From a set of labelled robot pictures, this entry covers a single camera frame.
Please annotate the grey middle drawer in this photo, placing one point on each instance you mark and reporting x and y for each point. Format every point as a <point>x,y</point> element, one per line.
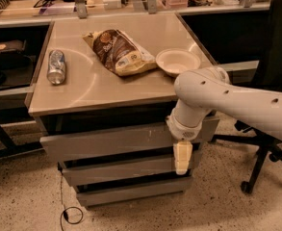
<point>119,166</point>

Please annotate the brown yellow chip bag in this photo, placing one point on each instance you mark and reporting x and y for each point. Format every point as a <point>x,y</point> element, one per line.
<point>119,53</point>

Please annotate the white paper bowl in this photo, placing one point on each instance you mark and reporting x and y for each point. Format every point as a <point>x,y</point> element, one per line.
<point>175,61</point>

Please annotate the grey drawer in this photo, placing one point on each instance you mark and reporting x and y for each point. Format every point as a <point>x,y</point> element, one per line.
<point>107,142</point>
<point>108,196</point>
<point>119,166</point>

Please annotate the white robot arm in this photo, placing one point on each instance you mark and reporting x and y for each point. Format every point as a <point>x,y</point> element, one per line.
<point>205,89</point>

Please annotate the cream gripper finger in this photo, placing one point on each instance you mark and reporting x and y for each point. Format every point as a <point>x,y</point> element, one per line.
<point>182,152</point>

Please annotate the silver drink can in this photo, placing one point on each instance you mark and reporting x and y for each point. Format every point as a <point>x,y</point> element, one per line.
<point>56,67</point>

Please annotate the grey top drawer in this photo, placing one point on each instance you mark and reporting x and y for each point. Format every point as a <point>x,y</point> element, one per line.
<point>107,142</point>

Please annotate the grey bottom drawer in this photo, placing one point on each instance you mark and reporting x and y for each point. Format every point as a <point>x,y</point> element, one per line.
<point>108,196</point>

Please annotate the black office chair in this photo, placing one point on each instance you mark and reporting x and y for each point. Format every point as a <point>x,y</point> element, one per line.
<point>268,76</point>

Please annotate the grey drawer cabinet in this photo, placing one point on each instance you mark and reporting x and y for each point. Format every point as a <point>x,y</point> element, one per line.
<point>93,98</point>

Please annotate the grey metal post left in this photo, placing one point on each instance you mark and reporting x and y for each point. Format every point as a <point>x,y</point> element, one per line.
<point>81,8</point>

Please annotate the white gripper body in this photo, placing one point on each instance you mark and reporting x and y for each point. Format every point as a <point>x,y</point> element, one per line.
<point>183,129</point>

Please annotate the black desk leg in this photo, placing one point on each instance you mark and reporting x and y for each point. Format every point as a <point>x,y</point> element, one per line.
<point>10,149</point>

